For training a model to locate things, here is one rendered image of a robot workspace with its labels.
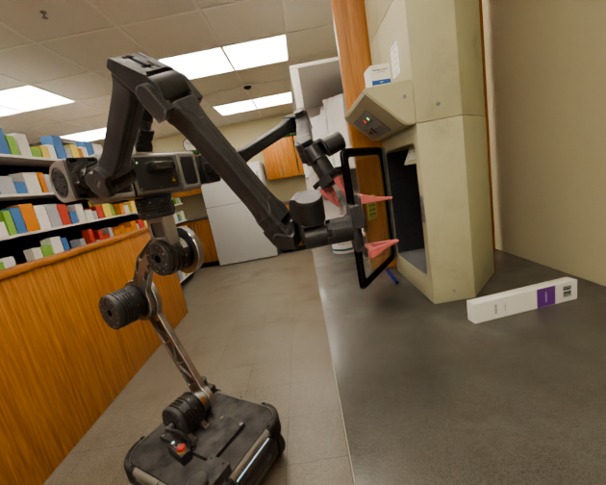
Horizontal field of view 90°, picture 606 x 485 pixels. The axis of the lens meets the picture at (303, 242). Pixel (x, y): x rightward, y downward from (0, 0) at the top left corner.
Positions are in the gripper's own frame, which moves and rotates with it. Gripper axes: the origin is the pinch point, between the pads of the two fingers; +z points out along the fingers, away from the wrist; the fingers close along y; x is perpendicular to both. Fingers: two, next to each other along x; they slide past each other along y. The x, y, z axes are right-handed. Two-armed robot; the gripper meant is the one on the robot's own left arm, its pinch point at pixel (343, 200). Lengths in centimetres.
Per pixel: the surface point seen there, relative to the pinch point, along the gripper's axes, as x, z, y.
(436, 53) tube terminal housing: 0.4, -15.0, -40.2
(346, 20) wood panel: -23, -52, -24
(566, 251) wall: -28, 47, -38
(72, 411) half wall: 46, 14, 213
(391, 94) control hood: 7.1, -12.8, -28.9
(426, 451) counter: 50, 41, -17
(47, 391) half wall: 53, -4, 198
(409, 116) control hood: 5.0, -6.4, -29.2
